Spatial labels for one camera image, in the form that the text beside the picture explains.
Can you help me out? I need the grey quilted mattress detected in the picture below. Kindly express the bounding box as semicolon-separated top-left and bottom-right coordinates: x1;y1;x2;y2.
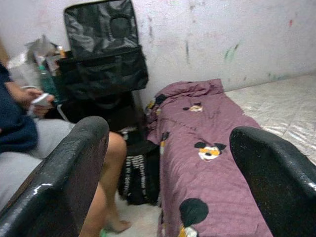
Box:
223;75;316;166

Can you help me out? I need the person in grey shorts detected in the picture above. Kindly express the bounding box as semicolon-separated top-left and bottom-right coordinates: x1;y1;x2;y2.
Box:
0;61;132;237

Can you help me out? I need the white handheld controller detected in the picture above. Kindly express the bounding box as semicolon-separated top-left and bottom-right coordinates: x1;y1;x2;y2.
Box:
29;92;50;107

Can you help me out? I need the green slipper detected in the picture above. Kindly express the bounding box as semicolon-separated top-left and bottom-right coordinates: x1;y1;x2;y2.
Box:
98;227;117;237

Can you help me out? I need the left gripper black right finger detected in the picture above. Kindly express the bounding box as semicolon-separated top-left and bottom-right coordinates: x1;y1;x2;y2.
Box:
229;125;316;237

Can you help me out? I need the green plastic bottle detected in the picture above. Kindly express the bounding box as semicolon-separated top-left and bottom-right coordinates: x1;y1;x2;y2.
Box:
39;64;60;103

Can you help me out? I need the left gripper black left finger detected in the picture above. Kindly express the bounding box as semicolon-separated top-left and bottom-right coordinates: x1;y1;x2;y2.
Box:
0;116;111;237

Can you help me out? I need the black fabric suitcase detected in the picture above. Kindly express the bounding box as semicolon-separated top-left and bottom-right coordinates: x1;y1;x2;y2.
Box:
56;0;150;124

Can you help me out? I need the black white striped bag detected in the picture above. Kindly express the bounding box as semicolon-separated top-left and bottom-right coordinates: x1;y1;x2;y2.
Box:
118;125;161;206

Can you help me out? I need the purple cartoon mouse blanket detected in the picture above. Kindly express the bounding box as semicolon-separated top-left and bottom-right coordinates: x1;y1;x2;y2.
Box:
145;79;275;237

